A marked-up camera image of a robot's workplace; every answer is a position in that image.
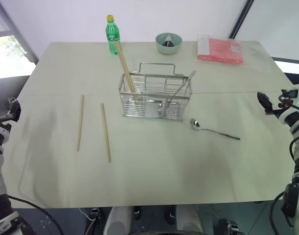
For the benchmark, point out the dark wall strip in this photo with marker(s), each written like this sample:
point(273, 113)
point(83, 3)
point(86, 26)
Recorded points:
point(241, 18)

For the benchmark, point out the steel spoon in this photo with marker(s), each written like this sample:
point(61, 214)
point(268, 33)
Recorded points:
point(213, 132)
point(182, 86)

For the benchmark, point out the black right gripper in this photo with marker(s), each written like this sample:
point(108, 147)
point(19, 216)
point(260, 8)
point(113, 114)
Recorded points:
point(287, 98)

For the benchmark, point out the grey rounded robot leg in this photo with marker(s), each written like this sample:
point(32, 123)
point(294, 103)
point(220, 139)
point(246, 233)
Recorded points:
point(188, 218)
point(118, 220)

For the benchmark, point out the black white item in bowl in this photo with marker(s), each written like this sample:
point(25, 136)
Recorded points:
point(168, 41)

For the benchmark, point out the grey window frame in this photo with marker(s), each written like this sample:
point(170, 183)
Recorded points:
point(14, 29)

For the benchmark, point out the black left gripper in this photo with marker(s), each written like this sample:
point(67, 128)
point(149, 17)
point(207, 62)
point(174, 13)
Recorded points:
point(3, 120)

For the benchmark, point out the pale green bowl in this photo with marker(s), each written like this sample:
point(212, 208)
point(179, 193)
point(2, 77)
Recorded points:
point(164, 49)

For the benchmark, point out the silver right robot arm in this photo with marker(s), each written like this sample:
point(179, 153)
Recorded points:
point(298, 137)

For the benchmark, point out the wooden chopstick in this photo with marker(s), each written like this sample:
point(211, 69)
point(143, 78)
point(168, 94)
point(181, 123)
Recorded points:
point(106, 133)
point(80, 123)
point(128, 71)
point(122, 64)

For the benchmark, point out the red package in clear plastic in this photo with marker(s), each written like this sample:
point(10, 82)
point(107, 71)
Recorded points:
point(220, 50)

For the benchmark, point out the green plastic bottle yellow cap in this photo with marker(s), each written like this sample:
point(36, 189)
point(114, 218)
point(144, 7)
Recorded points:
point(112, 36)

